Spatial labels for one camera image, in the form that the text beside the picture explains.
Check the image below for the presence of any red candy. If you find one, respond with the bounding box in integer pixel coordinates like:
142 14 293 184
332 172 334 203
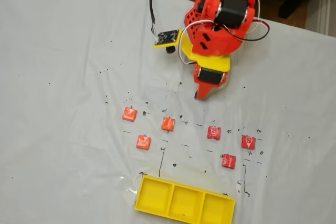
241 134 257 150
221 153 236 168
206 125 222 141

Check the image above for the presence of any orange candy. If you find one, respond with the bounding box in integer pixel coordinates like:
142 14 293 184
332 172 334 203
161 116 176 132
121 106 138 123
135 134 152 151

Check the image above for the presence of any yellow three-compartment box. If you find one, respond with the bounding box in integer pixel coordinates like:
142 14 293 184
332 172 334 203
134 174 236 224

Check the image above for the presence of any white plastic table cover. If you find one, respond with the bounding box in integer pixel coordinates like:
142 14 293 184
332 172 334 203
0 0 336 224

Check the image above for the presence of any white red servo wire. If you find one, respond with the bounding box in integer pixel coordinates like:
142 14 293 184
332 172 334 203
236 0 271 42
177 20 224 66

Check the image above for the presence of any camera board on yellow mount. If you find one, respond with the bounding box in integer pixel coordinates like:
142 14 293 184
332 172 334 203
153 28 195 61

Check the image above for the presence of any black USB cable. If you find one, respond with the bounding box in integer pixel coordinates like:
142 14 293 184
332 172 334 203
142 0 159 44

